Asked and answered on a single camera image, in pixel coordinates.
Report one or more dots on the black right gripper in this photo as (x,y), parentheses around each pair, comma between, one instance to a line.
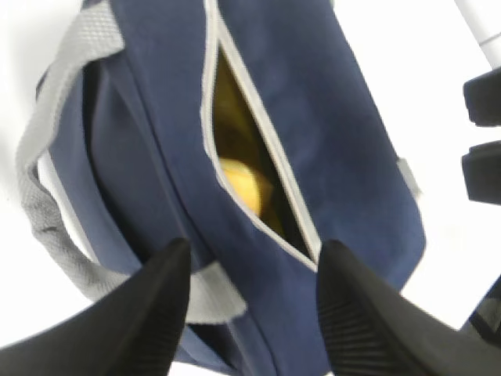
(481,165)

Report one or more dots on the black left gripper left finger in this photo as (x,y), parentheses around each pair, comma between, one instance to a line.
(134,330)

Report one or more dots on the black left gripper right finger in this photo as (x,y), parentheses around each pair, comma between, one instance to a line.
(368,328)

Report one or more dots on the yellow banana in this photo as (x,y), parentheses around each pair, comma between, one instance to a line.
(252,187)

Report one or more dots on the navy blue lunch bag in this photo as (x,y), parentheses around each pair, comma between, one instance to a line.
(122,155)

